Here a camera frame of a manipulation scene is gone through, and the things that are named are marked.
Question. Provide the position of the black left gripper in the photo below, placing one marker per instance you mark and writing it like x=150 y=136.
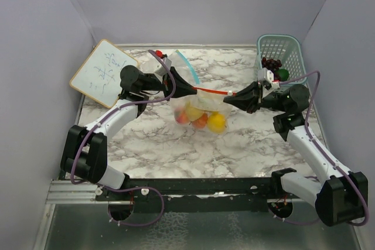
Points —
x=183 y=88

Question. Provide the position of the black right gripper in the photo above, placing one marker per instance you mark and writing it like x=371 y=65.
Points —
x=249 y=99

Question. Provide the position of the blue zip clear bag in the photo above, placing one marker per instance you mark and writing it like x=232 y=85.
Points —
x=176 y=60

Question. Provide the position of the orange zip clear bag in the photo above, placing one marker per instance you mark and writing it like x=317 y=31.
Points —
x=208 y=100

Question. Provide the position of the purple fake grapes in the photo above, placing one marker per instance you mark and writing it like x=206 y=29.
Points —
x=272 y=65

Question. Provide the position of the dark green fake vegetable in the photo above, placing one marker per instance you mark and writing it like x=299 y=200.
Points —
x=282 y=74

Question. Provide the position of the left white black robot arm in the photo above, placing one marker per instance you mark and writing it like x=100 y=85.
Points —
x=85 y=152

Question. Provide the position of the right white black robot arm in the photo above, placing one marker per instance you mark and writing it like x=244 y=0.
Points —
x=339 y=195

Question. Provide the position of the fake pink peach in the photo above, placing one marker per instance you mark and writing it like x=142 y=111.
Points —
x=181 y=117

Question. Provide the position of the fake tan pear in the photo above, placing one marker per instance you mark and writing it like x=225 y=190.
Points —
x=193 y=113

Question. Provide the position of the fake orange tomato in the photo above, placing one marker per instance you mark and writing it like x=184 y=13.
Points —
x=201 y=122

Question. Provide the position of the fake yellow lemon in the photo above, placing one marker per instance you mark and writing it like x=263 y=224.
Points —
x=216 y=123

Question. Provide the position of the teal plastic basket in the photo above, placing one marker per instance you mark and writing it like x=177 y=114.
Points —
x=285 y=48

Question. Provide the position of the yellow framed whiteboard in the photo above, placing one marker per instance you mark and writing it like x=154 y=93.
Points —
x=99 y=76

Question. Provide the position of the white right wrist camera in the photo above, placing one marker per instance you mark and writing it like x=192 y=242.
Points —
x=266 y=78

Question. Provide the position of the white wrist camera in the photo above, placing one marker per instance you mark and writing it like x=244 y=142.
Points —
x=163 y=67
x=266 y=78

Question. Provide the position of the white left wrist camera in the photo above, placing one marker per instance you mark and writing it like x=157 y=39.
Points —
x=163 y=67

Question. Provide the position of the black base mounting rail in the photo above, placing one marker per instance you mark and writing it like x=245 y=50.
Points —
x=186 y=205

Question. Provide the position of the aluminium extrusion rail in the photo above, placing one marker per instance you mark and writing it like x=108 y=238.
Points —
x=64 y=192

